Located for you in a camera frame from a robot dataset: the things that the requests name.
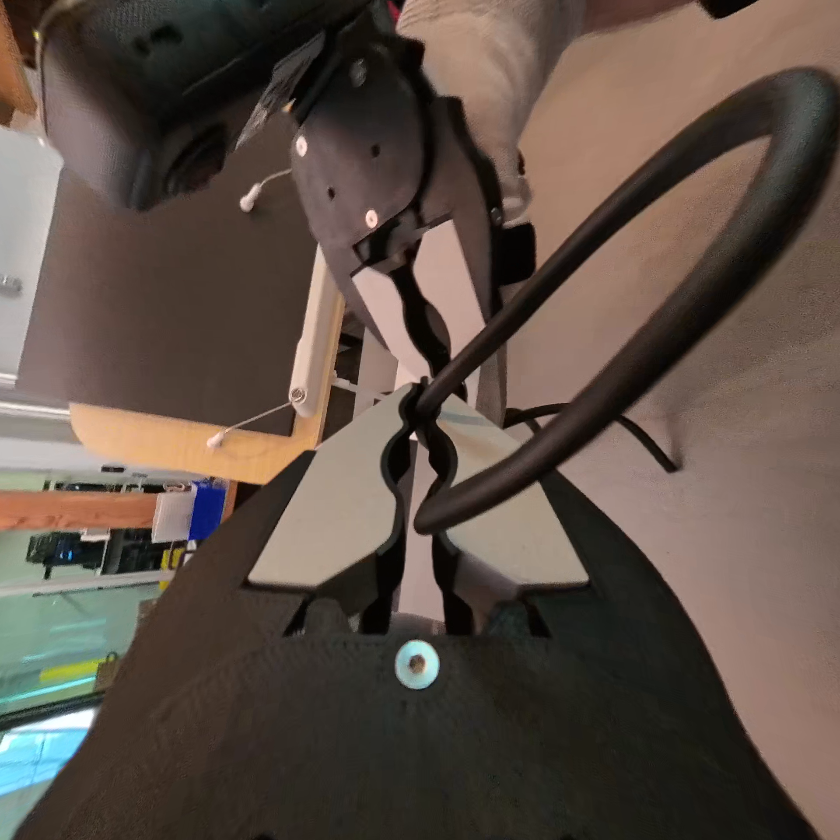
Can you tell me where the wooden tray with black pad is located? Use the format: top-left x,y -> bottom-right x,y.
18,125 -> 349,488

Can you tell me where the white plastic bin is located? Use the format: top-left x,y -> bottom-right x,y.
151,491 -> 196,543

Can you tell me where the black rubber cord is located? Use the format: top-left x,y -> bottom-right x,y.
412,66 -> 840,536

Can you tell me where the blue plastic bin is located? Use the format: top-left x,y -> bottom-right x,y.
189,478 -> 229,542

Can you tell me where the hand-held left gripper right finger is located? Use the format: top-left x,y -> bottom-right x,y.
420,384 -> 592,636

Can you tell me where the person's right hand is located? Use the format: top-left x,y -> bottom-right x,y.
395,0 -> 588,227

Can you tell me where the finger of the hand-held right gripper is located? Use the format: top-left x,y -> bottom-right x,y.
416,215 -> 509,424
351,259 -> 470,401

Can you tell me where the person's right forearm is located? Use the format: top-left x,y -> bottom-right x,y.
581,0 -> 756,34

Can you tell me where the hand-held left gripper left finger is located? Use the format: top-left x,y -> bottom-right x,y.
247,384 -> 421,636

